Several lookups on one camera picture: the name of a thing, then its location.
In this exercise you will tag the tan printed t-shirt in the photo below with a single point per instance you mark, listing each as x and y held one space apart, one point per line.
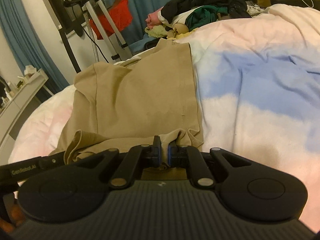
125 105

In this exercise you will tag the tissue box on table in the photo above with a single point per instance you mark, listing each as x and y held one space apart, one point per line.
30 71

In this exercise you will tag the red cloth bag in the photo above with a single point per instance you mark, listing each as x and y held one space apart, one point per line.
120 15

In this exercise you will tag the pile of mixed clothes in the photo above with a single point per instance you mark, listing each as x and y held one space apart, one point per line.
178 17

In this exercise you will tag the person left hand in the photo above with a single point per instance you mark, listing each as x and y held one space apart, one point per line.
13 215

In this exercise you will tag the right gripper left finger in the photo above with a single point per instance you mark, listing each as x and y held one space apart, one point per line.
135 161

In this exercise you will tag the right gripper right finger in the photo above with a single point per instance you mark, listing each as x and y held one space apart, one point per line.
191 159

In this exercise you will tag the blue curtain left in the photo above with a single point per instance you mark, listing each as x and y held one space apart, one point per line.
25 44

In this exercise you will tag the white dressing table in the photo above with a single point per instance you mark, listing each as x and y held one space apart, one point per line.
17 111

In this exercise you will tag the pastel tie-dye duvet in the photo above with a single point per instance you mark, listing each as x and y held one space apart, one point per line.
257 85

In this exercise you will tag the garment steamer stand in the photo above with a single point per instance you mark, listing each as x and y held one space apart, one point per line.
118 49

